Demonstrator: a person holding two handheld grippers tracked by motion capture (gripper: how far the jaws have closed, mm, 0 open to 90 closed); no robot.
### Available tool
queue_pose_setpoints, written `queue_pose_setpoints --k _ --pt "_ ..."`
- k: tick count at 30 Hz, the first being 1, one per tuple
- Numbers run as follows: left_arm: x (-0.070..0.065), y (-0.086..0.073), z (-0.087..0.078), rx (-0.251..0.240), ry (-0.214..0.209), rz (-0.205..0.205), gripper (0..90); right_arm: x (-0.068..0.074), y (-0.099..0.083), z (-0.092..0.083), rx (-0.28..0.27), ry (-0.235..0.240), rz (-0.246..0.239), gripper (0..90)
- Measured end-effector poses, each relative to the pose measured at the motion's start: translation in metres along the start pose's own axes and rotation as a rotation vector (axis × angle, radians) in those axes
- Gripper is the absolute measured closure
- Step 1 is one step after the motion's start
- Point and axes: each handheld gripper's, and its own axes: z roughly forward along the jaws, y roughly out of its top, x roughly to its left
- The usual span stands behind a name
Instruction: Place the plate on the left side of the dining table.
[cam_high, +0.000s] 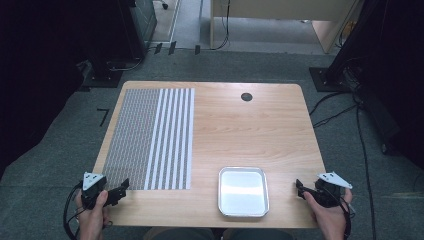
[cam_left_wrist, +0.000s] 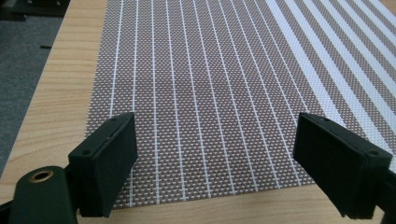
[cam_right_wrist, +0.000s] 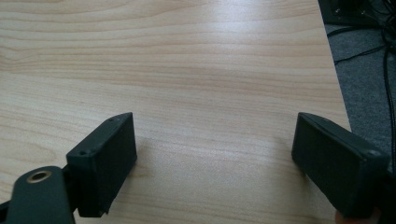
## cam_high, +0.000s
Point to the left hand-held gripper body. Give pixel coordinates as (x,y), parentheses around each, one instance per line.
(94,186)

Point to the person's left hand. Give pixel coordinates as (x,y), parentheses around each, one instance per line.
(95,216)

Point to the black stand base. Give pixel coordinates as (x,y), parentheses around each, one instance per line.
(103,76)
(328,80)

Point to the dark cabinet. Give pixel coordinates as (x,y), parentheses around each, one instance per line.
(143,20)

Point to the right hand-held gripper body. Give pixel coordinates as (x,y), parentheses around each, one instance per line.
(329,190)

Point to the grey striped placemat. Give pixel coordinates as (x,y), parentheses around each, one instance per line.
(150,138)

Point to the light wooden desk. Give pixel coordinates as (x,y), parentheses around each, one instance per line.
(276,8)

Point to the chair caster wheel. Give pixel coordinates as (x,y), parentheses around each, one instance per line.
(164,5)

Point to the silver metal tray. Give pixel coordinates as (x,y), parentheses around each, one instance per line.
(243,191)

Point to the person's right hand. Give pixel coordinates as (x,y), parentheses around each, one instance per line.
(328,216)

